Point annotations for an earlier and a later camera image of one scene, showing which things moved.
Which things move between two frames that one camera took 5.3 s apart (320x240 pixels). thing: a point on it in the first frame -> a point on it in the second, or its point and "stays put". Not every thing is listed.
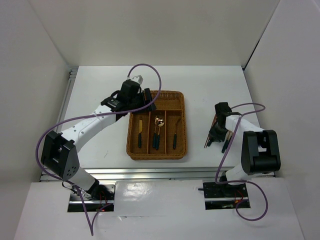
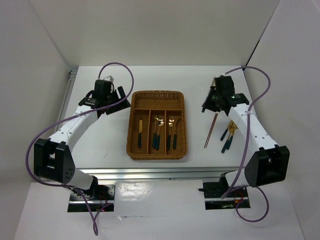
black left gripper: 148,95 -> 120,107
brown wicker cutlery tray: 159,134 stays put
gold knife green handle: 140,130 stays put
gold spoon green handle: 161,122 stays put
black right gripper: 218,137 -> 207,104
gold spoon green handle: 154,138 stays put
